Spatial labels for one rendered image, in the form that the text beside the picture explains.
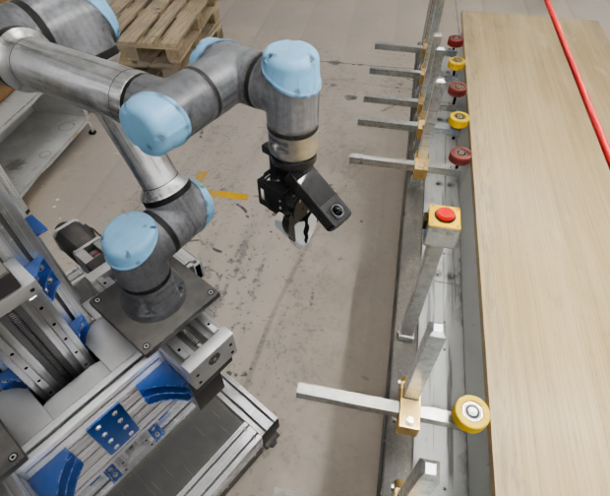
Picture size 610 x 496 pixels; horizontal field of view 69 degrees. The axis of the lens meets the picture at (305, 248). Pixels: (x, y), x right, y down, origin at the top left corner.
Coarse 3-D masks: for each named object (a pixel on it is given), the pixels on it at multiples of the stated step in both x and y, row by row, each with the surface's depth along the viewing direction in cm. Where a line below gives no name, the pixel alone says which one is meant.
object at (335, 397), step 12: (300, 384) 113; (300, 396) 113; (312, 396) 111; (324, 396) 111; (336, 396) 111; (348, 396) 111; (360, 396) 111; (360, 408) 111; (372, 408) 110; (384, 408) 109; (396, 408) 109; (432, 408) 109; (420, 420) 109; (432, 420) 108; (444, 420) 107
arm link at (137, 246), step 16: (112, 224) 92; (128, 224) 92; (144, 224) 92; (160, 224) 94; (112, 240) 90; (128, 240) 90; (144, 240) 89; (160, 240) 94; (176, 240) 97; (112, 256) 89; (128, 256) 89; (144, 256) 90; (160, 256) 94; (128, 272) 92; (144, 272) 93; (160, 272) 97; (128, 288) 96; (144, 288) 96
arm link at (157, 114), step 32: (0, 32) 66; (32, 32) 68; (0, 64) 66; (32, 64) 63; (64, 64) 61; (96, 64) 59; (64, 96) 63; (96, 96) 58; (128, 96) 55; (160, 96) 53; (192, 96) 55; (128, 128) 55; (160, 128) 52; (192, 128) 56
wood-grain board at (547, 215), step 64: (512, 64) 214; (512, 128) 179; (576, 128) 179; (512, 192) 154; (576, 192) 154; (512, 256) 134; (576, 256) 134; (512, 320) 120; (576, 320) 120; (512, 384) 108; (576, 384) 108; (512, 448) 98; (576, 448) 98
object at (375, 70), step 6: (372, 66) 228; (372, 72) 228; (378, 72) 227; (384, 72) 226; (390, 72) 226; (396, 72) 225; (402, 72) 224; (408, 72) 224; (414, 72) 224; (420, 72) 224; (414, 78) 225; (450, 78) 222; (456, 78) 221
